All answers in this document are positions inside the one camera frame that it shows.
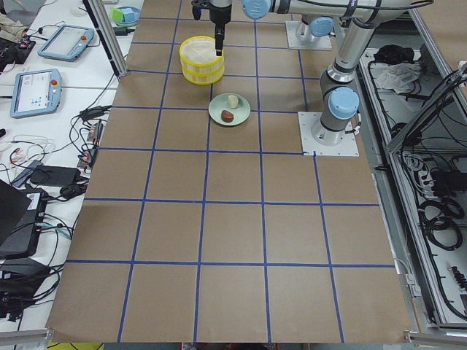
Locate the white cloth rag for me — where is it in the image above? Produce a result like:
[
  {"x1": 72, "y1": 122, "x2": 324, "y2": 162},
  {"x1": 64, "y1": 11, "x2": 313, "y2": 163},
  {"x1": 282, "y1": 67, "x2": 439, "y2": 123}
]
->
[{"x1": 374, "y1": 63, "x2": 422, "y2": 94}]

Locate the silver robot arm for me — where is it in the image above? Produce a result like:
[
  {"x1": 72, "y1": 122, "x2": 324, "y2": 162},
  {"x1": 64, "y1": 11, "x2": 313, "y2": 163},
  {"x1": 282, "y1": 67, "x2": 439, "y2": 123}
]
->
[
  {"x1": 242, "y1": 1, "x2": 433, "y2": 147},
  {"x1": 191, "y1": 1, "x2": 333, "y2": 55}
]

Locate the white steamed bun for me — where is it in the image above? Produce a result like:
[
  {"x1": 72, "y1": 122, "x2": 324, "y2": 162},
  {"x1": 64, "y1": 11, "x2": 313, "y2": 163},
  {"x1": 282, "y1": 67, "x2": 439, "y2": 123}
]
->
[{"x1": 228, "y1": 94, "x2": 239, "y2": 109}]

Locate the light green plate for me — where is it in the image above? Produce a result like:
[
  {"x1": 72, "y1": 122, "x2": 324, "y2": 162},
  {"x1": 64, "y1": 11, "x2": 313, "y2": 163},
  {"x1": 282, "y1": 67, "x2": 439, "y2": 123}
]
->
[{"x1": 208, "y1": 93, "x2": 251, "y2": 127}]

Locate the blue teach pendant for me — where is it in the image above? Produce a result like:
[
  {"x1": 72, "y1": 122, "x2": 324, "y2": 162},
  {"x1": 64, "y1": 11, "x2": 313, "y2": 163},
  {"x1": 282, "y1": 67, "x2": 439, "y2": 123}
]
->
[
  {"x1": 38, "y1": 25, "x2": 95, "y2": 62},
  {"x1": 9, "y1": 69, "x2": 62, "y2": 119}
]

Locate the black laptop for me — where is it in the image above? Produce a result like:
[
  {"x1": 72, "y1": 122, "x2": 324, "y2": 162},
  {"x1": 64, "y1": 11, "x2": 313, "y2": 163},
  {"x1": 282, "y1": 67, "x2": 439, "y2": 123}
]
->
[{"x1": 1, "y1": 180, "x2": 47, "y2": 260}]

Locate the blue bowl with blocks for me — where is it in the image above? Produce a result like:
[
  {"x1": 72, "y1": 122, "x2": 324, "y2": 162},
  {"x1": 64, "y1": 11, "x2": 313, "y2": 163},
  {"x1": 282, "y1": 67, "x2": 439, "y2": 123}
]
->
[{"x1": 109, "y1": 6, "x2": 140, "y2": 27}]

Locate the lower blue teach pendant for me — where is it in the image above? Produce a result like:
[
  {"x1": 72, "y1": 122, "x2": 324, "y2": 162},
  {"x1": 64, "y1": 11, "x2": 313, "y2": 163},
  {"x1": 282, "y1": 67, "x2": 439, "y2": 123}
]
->
[{"x1": 9, "y1": 69, "x2": 62, "y2": 119}]

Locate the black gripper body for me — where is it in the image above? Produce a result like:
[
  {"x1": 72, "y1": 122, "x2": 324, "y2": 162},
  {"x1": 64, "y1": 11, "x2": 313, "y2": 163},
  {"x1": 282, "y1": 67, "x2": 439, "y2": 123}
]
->
[
  {"x1": 191, "y1": 0, "x2": 209, "y2": 8},
  {"x1": 209, "y1": 0, "x2": 232, "y2": 26}
]

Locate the brown steamed bun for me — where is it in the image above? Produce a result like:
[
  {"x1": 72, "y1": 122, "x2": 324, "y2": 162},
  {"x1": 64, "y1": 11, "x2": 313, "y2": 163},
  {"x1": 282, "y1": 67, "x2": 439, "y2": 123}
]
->
[{"x1": 221, "y1": 110, "x2": 234, "y2": 123}]

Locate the black power adapter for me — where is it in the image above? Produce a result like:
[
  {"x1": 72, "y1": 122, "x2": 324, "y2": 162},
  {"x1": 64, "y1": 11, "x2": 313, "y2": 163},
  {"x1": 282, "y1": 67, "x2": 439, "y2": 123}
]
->
[{"x1": 29, "y1": 165, "x2": 80, "y2": 187}]

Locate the yellow steamer layer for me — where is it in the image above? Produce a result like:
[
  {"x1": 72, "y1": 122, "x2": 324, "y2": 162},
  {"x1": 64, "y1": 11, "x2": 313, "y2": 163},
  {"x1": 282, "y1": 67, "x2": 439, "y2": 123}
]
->
[
  {"x1": 182, "y1": 66, "x2": 225, "y2": 85},
  {"x1": 179, "y1": 36, "x2": 224, "y2": 73}
]

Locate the green foam block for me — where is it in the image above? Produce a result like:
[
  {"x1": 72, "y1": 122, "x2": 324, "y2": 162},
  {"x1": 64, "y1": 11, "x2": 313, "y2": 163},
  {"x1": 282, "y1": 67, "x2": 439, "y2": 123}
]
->
[{"x1": 110, "y1": 8, "x2": 124, "y2": 22}]

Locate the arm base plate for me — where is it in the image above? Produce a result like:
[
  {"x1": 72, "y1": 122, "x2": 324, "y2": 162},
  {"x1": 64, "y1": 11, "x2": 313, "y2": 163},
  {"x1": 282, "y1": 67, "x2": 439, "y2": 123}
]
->
[
  {"x1": 285, "y1": 17, "x2": 333, "y2": 50},
  {"x1": 298, "y1": 112, "x2": 359, "y2": 158}
]

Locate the blue foam block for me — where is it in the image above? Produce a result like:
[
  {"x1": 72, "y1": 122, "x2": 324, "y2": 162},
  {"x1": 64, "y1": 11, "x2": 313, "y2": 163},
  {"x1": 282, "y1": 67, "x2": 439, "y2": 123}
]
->
[{"x1": 122, "y1": 8, "x2": 136, "y2": 23}]

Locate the upper blue teach pendant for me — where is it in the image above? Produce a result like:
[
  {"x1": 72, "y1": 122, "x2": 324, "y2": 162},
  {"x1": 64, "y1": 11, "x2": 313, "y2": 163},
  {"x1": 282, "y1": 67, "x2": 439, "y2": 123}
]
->
[{"x1": 38, "y1": 25, "x2": 95, "y2": 62}]

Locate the aluminium frame post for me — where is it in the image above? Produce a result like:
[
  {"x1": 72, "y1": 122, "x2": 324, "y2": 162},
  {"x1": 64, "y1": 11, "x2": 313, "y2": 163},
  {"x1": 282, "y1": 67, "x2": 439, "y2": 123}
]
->
[{"x1": 83, "y1": 0, "x2": 128, "y2": 79}]

